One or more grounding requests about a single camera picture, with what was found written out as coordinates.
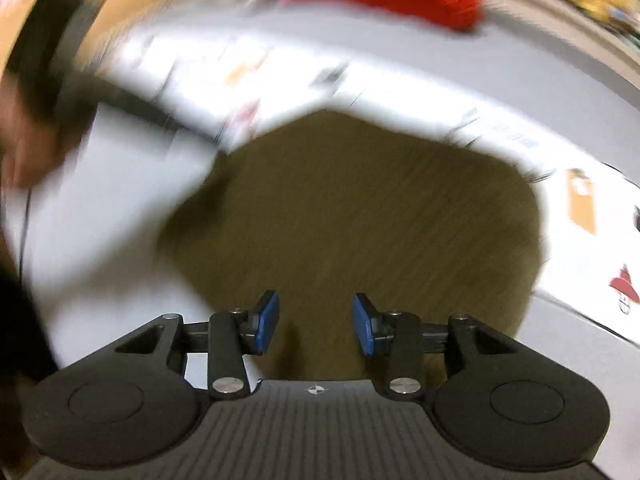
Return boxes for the olive corduroy pants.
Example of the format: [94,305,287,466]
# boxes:
[155,107,552,383]

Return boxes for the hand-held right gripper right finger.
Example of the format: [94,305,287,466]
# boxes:
[352,292,522,402]

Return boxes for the person's left hand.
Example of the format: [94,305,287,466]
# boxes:
[0,102,68,192]

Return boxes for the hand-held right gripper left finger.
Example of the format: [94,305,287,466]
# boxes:
[113,290,281,402]

